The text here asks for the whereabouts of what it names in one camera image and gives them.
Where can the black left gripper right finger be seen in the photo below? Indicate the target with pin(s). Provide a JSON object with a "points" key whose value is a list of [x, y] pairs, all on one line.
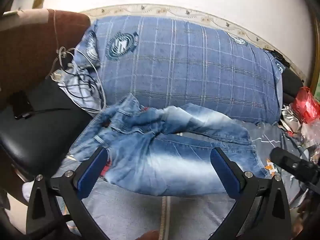
{"points": [[261, 209]]}

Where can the grey patterned bed sheet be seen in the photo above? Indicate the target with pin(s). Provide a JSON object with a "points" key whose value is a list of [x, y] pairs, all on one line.
{"points": [[122, 214]]}

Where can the red plastic bag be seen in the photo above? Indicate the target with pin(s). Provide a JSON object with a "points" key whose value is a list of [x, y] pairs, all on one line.
{"points": [[305, 106]]}

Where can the small black device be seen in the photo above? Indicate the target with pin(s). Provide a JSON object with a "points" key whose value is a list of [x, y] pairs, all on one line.
{"points": [[21, 105]]}

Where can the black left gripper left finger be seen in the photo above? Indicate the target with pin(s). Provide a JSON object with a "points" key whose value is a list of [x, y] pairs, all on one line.
{"points": [[56, 210]]}

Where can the light blue denim jeans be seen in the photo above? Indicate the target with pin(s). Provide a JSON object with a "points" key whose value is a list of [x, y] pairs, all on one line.
{"points": [[166, 152]]}

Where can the silver crumpled bag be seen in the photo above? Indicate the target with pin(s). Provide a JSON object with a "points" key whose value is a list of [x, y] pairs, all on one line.
{"points": [[289, 119]]}

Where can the blue plaid pillow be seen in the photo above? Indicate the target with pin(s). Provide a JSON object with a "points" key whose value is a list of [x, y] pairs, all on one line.
{"points": [[165, 62]]}

